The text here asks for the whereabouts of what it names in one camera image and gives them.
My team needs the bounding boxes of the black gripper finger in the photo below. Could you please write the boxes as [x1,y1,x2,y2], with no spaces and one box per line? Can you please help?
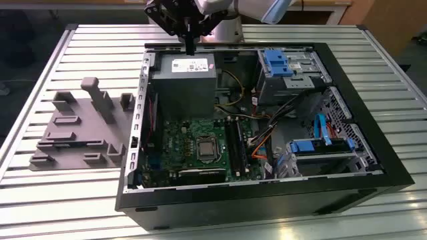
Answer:
[190,14,222,56]
[143,1,193,56]

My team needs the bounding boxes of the RAM slot black clips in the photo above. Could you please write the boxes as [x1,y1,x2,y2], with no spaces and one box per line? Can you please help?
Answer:
[223,117,235,176]

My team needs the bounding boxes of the RAM slot white clips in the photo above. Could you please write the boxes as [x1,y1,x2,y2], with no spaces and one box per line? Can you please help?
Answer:
[227,116,241,175]

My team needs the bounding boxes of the grey power supply unit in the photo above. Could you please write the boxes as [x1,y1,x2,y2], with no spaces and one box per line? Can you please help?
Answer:
[148,52,221,121]

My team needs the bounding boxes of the blue drive bay latch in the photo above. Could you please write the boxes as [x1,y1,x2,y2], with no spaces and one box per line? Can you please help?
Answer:
[262,49,298,78]

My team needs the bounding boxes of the green motherboard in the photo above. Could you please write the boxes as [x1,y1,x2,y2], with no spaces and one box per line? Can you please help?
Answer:
[139,117,269,187]

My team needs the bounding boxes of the metal drive cage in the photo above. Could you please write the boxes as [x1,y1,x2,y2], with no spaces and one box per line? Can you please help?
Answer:
[257,49,331,106]

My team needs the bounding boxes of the silver CPU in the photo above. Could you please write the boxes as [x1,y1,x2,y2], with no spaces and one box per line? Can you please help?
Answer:
[199,143,218,157]

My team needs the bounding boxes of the metal CPU socket cover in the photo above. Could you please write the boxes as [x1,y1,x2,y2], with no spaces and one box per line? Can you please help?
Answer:
[194,136,222,162]

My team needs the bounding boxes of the grey parts rack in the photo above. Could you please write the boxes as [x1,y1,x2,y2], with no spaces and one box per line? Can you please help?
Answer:
[28,76,136,172]

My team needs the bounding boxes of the black graphics card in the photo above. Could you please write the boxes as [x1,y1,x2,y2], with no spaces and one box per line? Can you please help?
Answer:
[168,167,227,187]

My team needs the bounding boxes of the hard disk in blue carrier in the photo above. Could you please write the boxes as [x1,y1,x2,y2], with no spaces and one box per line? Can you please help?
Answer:
[289,138,357,158]

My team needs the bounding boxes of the brown wooden cabinet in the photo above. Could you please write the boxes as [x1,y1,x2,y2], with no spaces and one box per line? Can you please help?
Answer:
[339,0,427,60]

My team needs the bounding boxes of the metal disk bay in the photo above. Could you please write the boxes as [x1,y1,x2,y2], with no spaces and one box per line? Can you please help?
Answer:
[273,149,371,180]

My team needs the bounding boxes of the black PC case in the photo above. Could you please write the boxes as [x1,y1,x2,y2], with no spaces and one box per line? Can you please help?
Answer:
[115,42,417,230]

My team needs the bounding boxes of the yellow black wire bundle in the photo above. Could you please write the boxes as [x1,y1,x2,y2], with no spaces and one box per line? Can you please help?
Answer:
[215,69,247,109]

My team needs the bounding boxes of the black cable bundle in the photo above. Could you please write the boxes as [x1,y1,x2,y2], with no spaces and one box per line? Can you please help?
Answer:
[265,86,330,131]

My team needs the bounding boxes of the wooden desk white frame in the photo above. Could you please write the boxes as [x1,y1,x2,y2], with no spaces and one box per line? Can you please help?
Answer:
[286,0,355,26]

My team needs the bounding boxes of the blue wire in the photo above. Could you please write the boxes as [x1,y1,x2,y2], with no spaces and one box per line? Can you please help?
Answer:
[313,113,334,146]

